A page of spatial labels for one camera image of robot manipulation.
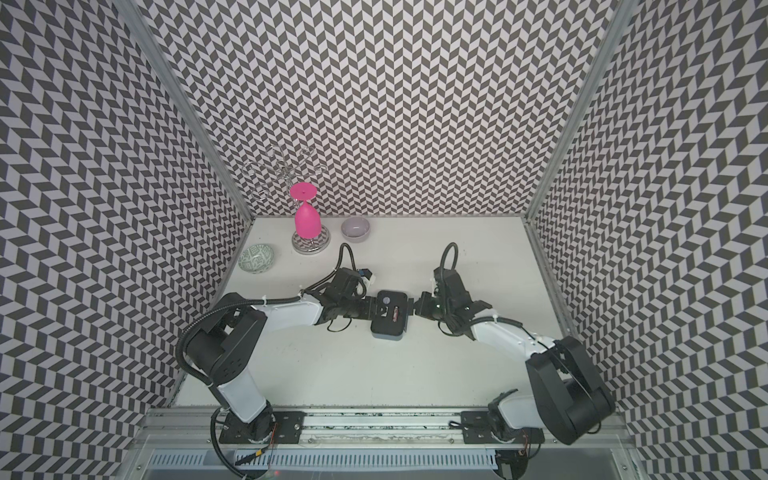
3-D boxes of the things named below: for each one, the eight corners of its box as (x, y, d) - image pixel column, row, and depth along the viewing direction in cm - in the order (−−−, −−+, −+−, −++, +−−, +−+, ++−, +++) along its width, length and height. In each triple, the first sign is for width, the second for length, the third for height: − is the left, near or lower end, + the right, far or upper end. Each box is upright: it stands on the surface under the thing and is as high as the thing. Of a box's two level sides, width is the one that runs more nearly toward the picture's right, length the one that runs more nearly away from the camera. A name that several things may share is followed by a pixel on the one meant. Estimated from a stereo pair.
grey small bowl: (342, 249, 112) (339, 236, 107) (345, 229, 119) (342, 216, 113) (369, 249, 112) (367, 236, 107) (370, 229, 119) (369, 216, 113)
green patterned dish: (238, 278, 104) (233, 270, 100) (249, 252, 111) (244, 244, 107) (271, 278, 104) (267, 270, 100) (280, 252, 111) (276, 244, 107)
